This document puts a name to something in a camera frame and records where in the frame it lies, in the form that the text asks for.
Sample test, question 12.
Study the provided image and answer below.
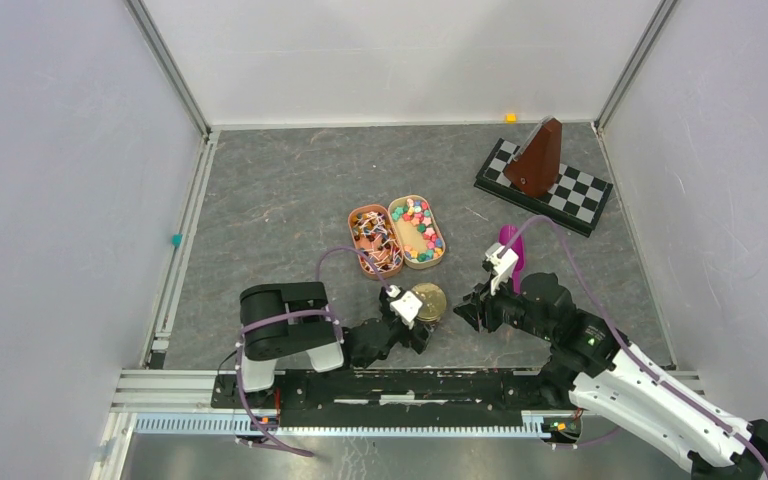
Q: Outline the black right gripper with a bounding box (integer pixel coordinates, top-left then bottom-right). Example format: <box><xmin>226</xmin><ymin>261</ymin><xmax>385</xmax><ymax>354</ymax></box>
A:
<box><xmin>451</xmin><ymin>270</ymin><xmax>554</xmax><ymax>342</ymax></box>

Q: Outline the gold round lid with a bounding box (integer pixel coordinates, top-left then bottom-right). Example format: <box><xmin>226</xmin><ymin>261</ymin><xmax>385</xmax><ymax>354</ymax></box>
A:
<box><xmin>411</xmin><ymin>282</ymin><xmax>447</xmax><ymax>323</ymax></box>

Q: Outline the magenta plastic scoop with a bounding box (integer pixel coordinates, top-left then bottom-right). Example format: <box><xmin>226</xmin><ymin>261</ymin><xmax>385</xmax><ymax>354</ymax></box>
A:
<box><xmin>497</xmin><ymin>224</ymin><xmax>526</xmax><ymax>294</ymax></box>

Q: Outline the orange tray of lollipops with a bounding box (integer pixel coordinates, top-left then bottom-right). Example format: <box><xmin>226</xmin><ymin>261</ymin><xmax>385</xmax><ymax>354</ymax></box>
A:
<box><xmin>348</xmin><ymin>204</ymin><xmax>404</xmax><ymax>279</ymax></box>

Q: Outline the beige tray of star candies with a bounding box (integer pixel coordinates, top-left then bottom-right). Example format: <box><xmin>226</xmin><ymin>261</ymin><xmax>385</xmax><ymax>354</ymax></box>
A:
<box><xmin>388</xmin><ymin>195</ymin><xmax>447</xmax><ymax>270</ymax></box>

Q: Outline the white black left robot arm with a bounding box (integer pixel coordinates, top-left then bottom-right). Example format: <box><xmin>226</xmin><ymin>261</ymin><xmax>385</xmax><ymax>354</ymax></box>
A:
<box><xmin>235</xmin><ymin>281</ymin><xmax>445</xmax><ymax>408</ymax></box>

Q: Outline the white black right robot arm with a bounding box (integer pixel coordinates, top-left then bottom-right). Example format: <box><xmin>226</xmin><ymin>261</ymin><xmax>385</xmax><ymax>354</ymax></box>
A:
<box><xmin>453</xmin><ymin>273</ymin><xmax>768</xmax><ymax>479</ymax></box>

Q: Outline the black white chessboard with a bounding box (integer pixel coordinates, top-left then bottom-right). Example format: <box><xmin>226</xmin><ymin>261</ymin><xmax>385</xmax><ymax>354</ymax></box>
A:
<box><xmin>473</xmin><ymin>137</ymin><xmax>615</xmax><ymax>238</ymax></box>

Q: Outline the brown wooden metronome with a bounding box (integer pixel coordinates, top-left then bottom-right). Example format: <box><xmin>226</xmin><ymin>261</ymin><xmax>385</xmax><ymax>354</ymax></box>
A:
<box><xmin>503</xmin><ymin>116</ymin><xmax>563</xmax><ymax>198</ymax></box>

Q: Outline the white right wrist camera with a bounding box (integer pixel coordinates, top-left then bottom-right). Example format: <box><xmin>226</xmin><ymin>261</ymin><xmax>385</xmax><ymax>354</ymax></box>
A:
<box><xmin>482</xmin><ymin>242</ymin><xmax>520</xmax><ymax>296</ymax></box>

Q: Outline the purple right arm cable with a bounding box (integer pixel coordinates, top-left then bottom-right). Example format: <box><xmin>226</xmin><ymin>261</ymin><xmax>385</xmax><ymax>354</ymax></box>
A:
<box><xmin>499</xmin><ymin>215</ymin><xmax>768</xmax><ymax>480</ymax></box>

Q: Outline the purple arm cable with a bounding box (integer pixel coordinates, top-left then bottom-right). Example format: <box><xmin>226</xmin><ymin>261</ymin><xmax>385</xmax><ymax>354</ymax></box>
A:
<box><xmin>234</xmin><ymin>246</ymin><xmax>399</xmax><ymax>458</ymax></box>
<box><xmin>499</xmin><ymin>215</ymin><xmax>768</xmax><ymax>480</ymax></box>

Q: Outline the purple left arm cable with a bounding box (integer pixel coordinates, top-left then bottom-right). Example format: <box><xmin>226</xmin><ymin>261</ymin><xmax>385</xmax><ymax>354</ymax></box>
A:
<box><xmin>234</xmin><ymin>246</ymin><xmax>399</xmax><ymax>458</ymax></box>

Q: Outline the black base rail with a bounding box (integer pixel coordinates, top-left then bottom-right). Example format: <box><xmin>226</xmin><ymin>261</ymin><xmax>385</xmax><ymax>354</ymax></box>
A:
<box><xmin>210</xmin><ymin>368</ymin><xmax>583</xmax><ymax>429</ymax></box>

